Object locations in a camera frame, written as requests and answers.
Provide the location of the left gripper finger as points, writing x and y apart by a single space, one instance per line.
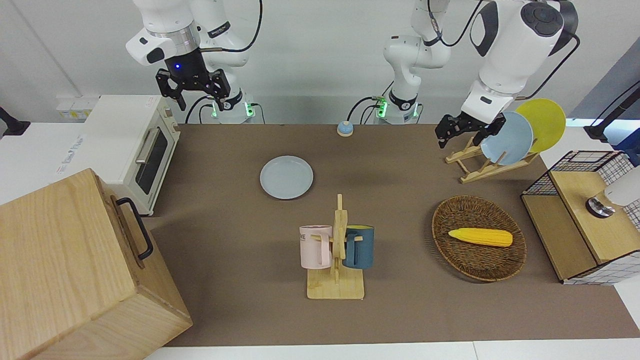
446 129
492 132

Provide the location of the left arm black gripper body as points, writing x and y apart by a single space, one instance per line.
475 124

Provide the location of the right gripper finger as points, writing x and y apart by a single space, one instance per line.
167 82
221 87

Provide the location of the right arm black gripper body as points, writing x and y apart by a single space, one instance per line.
185 70

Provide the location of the gray round plate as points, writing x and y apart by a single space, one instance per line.
286 177

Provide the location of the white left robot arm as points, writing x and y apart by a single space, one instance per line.
510 45

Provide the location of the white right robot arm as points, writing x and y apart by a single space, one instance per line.
165 15

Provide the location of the light blue plate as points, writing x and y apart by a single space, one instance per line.
515 140

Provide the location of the wooden plate rack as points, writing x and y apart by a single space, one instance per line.
480 175

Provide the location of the yellow plate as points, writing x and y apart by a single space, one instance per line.
547 120

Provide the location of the white toaster oven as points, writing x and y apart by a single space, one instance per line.
120 125

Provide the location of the blue service bell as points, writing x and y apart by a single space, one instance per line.
345 129

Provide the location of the yellow corn cob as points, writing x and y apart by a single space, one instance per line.
480 237

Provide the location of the brown wicker basket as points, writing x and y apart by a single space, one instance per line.
480 262

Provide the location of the blue object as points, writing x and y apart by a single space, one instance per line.
632 145

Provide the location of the white object with metal end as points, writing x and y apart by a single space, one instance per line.
622 192

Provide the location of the dark blue mug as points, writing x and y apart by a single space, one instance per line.
362 247

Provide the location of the pink mug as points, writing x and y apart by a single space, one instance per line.
314 247

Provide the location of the wooden mug rack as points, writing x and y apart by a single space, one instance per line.
336 287

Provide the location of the brown table mat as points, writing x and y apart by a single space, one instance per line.
240 300

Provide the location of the light wooden box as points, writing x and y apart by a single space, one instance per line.
60 275

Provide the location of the white wall socket strip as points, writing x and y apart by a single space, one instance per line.
75 107

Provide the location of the black clamp mount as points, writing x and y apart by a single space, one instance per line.
12 127

